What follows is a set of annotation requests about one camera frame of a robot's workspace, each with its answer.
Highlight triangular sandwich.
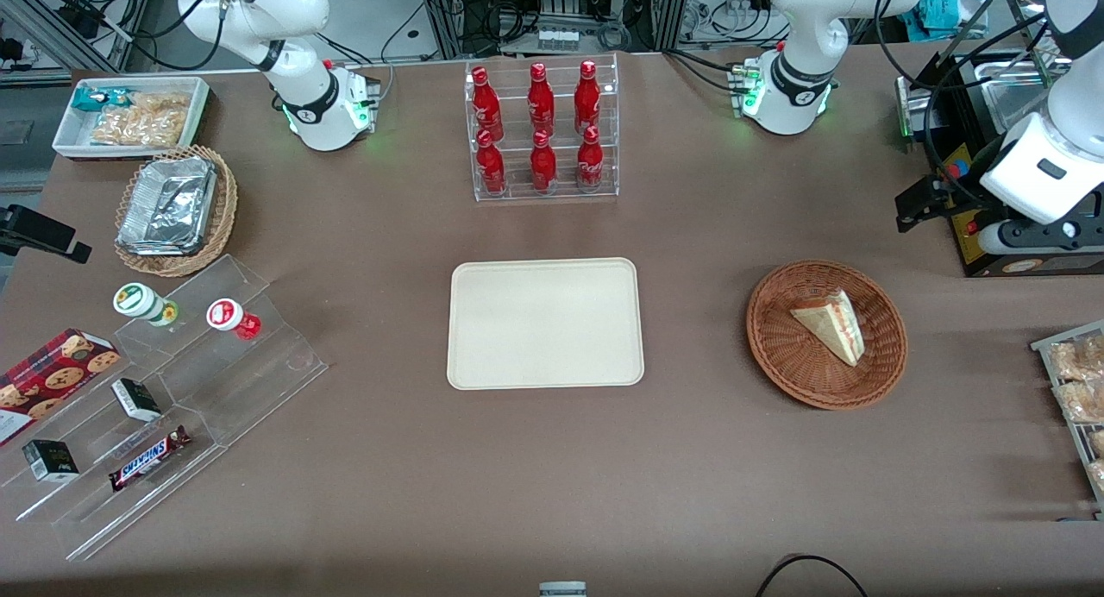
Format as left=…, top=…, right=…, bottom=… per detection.
left=790, top=288, right=866, bottom=368

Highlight tray of packaged pastries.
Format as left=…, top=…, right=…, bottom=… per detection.
left=1030, top=320, right=1104, bottom=522

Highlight round brown wicker basket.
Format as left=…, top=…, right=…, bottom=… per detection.
left=746, top=260, right=909, bottom=411

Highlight beige plastic tray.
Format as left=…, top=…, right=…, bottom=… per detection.
left=447, top=257, right=645, bottom=391

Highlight oval tan wicker basket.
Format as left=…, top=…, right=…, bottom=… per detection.
left=113, top=144, right=240, bottom=279

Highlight black food warmer machine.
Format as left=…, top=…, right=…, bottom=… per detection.
left=894, top=0, right=1104, bottom=279

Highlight steel food pan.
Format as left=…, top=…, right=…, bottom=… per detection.
left=982, top=78, right=1053, bottom=134

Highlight clear bag of pastry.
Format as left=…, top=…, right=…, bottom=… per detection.
left=1047, top=336, right=1104, bottom=383
left=1053, top=379, right=1104, bottom=424

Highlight teal plastic bag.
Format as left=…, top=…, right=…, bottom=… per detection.
left=914, top=0, right=989, bottom=42

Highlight red cola bottle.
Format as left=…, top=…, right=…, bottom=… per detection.
left=575, top=125, right=605, bottom=191
left=471, top=66, right=505, bottom=141
left=476, top=129, right=508, bottom=195
left=530, top=129, right=559, bottom=193
left=527, top=62, right=556, bottom=137
left=574, top=60, right=602, bottom=135

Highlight clear acrylic bottle rack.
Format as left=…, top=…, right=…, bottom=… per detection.
left=464, top=53, right=620, bottom=204

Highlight clear acrylic stepped display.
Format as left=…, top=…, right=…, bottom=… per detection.
left=0, top=253, right=330, bottom=563

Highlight red capped small jar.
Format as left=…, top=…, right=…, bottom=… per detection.
left=205, top=297, right=263, bottom=342

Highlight stacked aluminium foil containers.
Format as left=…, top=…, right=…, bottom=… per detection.
left=115, top=155, right=218, bottom=258

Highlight clear bag of crackers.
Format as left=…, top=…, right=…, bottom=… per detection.
left=90, top=91, right=191, bottom=148

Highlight green capped small jar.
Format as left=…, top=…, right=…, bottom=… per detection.
left=112, top=282, right=180, bottom=328

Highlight small black box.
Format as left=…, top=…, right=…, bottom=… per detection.
left=22, top=438, right=81, bottom=483
left=110, top=377, right=164, bottom=424

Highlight Snickers chocolate bar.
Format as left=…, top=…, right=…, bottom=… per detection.
left=107, top=424, right=193, bottom=493

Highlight teal snack packet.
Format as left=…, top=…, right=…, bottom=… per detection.
left=71, top=86, right=132, bottom=114

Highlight white rectangular snack bin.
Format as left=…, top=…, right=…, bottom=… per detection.
left=52, top=76, right=211, bottom=161

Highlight red plaid cookie box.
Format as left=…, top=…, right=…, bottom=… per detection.
left=0, top=327, right=122, bottom=448

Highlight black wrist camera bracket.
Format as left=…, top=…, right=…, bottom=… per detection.
left=894, top=175, right=953, bottom=234

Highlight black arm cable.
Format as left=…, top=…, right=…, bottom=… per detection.
left=873, top=0, right=1051, bottom=211

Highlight black floor cable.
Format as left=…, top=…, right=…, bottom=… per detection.
left=756, top=553, right=869, bottom=597

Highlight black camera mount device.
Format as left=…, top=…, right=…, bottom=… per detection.
left=0, top=204, right=94, bottom=265

